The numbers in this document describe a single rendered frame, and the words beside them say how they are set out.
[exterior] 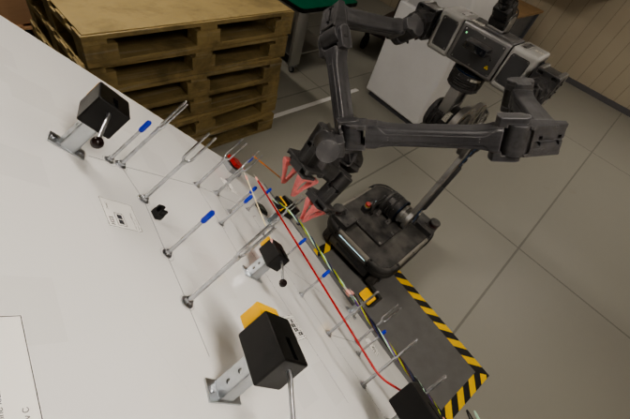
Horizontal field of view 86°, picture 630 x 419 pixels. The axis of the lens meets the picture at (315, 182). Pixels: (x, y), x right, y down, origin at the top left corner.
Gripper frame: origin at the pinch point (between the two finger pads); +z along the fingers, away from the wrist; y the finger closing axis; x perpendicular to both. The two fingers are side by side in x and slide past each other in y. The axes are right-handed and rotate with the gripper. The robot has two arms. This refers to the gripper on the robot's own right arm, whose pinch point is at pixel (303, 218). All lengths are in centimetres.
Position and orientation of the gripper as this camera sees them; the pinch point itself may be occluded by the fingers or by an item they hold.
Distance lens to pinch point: 108.4
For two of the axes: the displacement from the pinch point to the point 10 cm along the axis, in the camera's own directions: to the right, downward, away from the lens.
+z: -6.7, 7.1, 2.0
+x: 5.1, 2.6, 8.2
